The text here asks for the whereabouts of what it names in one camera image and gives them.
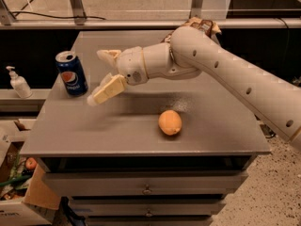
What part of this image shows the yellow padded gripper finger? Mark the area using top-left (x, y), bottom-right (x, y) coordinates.
top-left (87, 73), bottom-right (127, 106)
top-left (97, 50), bottom-right (121, 68)

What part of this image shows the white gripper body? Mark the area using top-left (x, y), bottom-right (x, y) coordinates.
top-left (117, 47), bottom-right (149, 86)

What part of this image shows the blue pepsi can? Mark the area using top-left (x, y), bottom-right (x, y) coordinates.
top-left (55, 51), bottom-right (88, 96)

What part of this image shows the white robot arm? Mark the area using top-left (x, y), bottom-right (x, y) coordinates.
top-left (87, 26), bottom-right (301, 148)

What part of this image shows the orange fruit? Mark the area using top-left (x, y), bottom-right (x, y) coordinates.
top-left (158, 110), bottom-right (182, 136)

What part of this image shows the grey drawer cabinet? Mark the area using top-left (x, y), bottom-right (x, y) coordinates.
top-left (18, 30), bottom-right (271, 226)

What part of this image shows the brown chip bag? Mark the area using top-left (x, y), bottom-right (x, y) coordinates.
top-left (163, 17), bottom-right (221, 44)

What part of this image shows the white pump bottle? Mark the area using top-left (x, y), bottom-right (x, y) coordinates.
top-left (6, 66), bottom-right (32, 99)

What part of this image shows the small red apple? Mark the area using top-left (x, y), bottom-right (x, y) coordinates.
top-left (25, 157), bottom-right (37, 170)

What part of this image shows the cardboard box with items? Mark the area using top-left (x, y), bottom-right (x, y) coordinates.
top-left (0, 119), bottom-right (60, 226)

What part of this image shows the metal window frame rail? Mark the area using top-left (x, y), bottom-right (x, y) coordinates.
top-left (1, 0), bottom-right (301, 29)

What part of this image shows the black cable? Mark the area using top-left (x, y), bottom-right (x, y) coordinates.
top-left (8, 10), bottom-right (107, 22)

